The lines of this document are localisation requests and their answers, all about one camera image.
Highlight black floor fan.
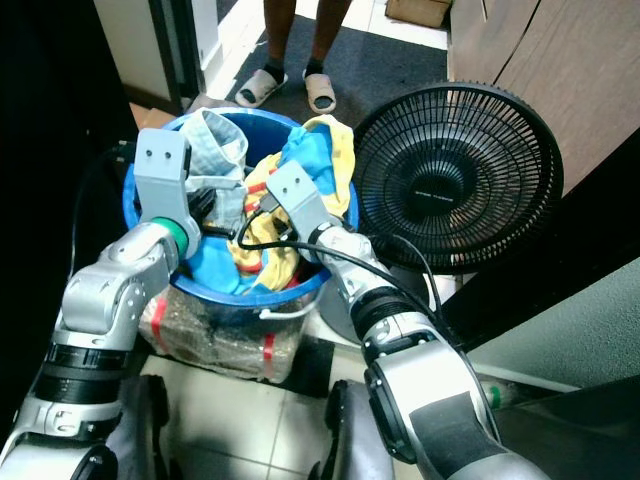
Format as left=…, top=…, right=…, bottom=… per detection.
left=315, top=82, right=564, bottom=346

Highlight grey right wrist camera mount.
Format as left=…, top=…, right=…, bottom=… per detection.
left=265, top=160, right=326, bottom=251

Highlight white slipper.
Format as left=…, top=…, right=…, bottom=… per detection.
left=303, top=70, right=338, bottom=113
left=236, top=68, right=286, bottom=109

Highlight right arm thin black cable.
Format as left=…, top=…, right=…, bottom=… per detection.
left=380, top=235, right=446, bottom=311

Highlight blue plastic basin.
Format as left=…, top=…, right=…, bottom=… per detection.
left=123, top=108, right=359, bottom=319

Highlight yellow and blue garment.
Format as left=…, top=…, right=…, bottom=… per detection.
left=185, top=113, right=356, bottom=293

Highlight light grey checked garment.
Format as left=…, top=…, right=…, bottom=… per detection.
left=180, top=108, right=251, bottom=226

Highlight dark grey robot leg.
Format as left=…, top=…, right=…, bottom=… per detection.
left=105, top=375, right=171, bottom=480
left=320, top=380, right=396, bottom=480

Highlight small red cloth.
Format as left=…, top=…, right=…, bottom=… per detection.
left=285, top=270, right=316, bottom=291

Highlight dark grey left robot leg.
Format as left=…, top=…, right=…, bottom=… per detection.
left=105, top=375, right=171, bottom=480

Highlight person in red shirt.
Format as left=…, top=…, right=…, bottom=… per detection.
left=235, top=0, right=356, bottom=113

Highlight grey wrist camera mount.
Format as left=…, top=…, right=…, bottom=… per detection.
left=265, top=160, right=326, bottom=251
left=135, top=128, right=193, bottom=226

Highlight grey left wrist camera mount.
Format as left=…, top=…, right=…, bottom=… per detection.
left=135, top=128, right=193, bottom=226

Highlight dark grey right robot leg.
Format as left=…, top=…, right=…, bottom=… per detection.
left=320, top=380, right=396, bottom=480

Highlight dark grey floor mat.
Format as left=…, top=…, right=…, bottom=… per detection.
left=210, top=20, right=451, bottom=121

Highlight brown wooden board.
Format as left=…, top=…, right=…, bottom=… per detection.
left=135, top=95, right=211, bottom=131

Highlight brown wooden cabinet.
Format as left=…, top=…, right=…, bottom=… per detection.
left=448, top=0, right=640, bottom=196

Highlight clear plastic sack red stripes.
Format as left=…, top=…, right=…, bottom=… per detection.
left=140, top=295, right=306, bottom=383

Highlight black door frame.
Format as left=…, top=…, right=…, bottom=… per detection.
left=165, top=0, right=206, bottom=96

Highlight cardboard box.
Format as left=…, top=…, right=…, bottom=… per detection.
left=385, top=0, right=451, bottom=29

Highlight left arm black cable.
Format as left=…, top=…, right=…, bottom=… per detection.
left=68, top=143, right=141, bottom=311

